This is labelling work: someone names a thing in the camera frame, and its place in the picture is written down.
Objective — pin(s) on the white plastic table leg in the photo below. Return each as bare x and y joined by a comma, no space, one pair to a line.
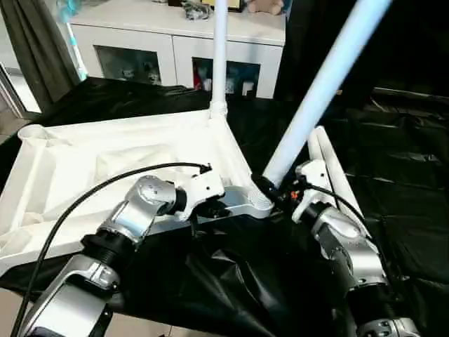
312,147
315,98
220,52
340,172

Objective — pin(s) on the white plastic table top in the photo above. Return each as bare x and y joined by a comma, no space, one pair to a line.
87,165

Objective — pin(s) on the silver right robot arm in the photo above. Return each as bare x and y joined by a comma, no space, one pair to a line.
343,238

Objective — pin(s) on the black plastic mat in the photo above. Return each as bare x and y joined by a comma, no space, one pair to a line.
386,158

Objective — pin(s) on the white printed cup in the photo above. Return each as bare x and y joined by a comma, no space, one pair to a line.
230,86

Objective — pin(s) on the small white jar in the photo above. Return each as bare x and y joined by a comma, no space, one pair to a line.
208,84

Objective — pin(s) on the white printed figurine mug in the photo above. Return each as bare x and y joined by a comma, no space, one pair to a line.
128,73
152,73

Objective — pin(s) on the black flat monitor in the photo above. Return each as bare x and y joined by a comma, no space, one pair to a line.
410,94

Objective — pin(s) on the white glass-door cabinet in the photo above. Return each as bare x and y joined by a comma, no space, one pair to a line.
158,38

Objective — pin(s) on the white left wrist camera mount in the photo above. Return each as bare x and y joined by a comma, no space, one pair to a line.
207,187

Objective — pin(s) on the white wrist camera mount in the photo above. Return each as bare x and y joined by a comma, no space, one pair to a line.
207,187
314,175

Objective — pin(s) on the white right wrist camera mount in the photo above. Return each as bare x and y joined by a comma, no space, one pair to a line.
314,175

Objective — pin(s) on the black metal table frame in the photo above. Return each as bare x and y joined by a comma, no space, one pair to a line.
103,323

